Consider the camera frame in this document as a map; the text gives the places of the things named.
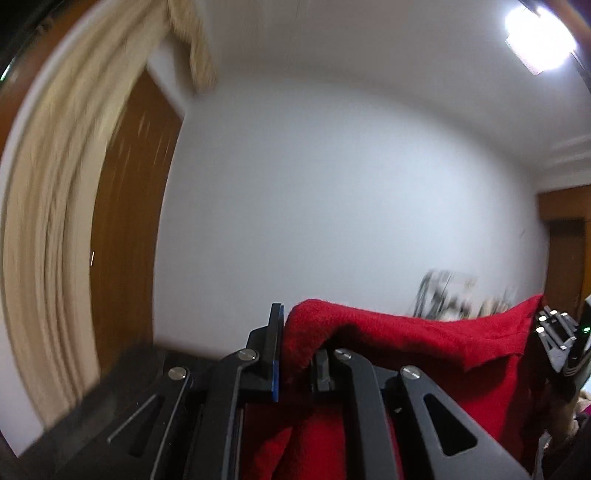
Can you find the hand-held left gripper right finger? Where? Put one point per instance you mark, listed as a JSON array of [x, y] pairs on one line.
[[322, 371]]

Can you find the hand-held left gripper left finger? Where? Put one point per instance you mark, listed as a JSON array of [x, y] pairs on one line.
[[275, 355]]

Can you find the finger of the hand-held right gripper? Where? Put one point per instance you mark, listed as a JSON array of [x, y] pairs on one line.
[[551, 330]]

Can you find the red knitted sweater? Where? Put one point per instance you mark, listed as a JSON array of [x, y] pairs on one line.
[[415, 337]]

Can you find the wooden panelled door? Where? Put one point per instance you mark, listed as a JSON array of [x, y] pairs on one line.
[[129, 221]]

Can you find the beige curtain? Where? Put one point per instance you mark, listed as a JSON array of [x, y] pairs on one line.
[[51, 221]]

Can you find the ceiling light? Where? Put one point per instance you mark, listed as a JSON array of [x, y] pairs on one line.
[[540, 37]]

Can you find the metal frame rig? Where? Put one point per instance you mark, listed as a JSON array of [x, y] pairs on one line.
[[438, 290]]

